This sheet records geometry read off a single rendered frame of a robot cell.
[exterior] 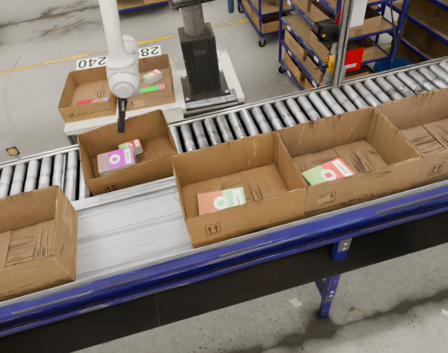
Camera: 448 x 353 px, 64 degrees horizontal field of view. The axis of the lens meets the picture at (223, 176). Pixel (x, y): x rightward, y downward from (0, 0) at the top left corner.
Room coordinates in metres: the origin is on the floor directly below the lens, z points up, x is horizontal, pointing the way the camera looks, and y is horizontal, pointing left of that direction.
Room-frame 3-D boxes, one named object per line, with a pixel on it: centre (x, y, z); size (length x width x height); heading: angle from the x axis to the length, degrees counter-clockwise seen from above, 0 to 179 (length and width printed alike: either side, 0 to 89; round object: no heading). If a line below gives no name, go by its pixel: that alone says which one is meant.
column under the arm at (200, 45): (1.81, 0.03, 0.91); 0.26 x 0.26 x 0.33; 4
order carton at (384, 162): (0.87, -0.42, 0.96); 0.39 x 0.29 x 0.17; 98
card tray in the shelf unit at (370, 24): (2.33, -0.96, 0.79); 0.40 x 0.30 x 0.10; 9
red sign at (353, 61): (1.67, -0.75, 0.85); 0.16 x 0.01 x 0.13; 98
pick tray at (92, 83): (1.84, 0.68, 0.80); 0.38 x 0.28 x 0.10; 1
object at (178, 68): (1.90, 0.34, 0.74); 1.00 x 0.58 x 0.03; 94
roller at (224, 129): (1.28, -0.06, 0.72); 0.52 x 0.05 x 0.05; 8
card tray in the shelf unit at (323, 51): (2.33, -0.97, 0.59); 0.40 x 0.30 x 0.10; 6
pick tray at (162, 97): (1.87, 0.35, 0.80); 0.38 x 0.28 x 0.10; 3
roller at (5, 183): (1.13, 1.03, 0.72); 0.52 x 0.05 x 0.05; 8
